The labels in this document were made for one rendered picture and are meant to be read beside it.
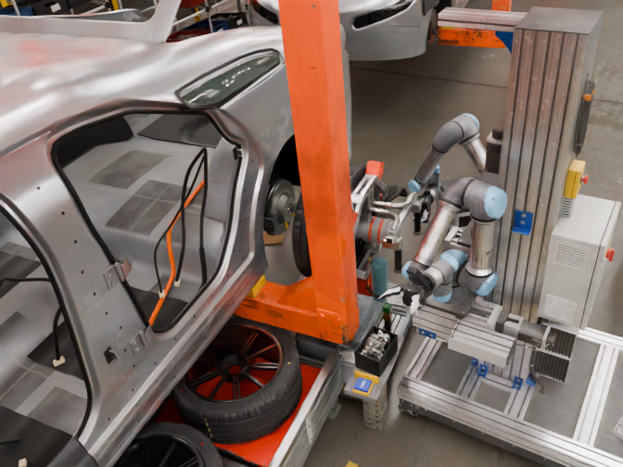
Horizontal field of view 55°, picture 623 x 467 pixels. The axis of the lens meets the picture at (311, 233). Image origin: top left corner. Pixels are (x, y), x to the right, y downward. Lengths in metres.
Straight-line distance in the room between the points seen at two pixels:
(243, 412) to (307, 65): 1.58
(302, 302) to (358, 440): 0.82
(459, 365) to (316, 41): 1.95
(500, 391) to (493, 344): 0.56
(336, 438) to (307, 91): 1.88
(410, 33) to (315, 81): 3.35
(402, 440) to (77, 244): 1.99
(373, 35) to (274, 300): 2.99
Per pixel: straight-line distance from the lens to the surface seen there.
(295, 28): 2.19
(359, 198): 2.97
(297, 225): 3.00
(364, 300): 3.69
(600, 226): 2.69
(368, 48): 5.48
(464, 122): 3.14
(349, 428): 3.37
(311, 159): 2.39
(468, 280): 2.66
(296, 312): 3.01
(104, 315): 2.25
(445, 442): 3.33
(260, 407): 2.89
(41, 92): 2.27
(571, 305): 2.80
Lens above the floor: 2.76
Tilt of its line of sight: 37 degrees down
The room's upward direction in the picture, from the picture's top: 7 degrees counter-clockwise
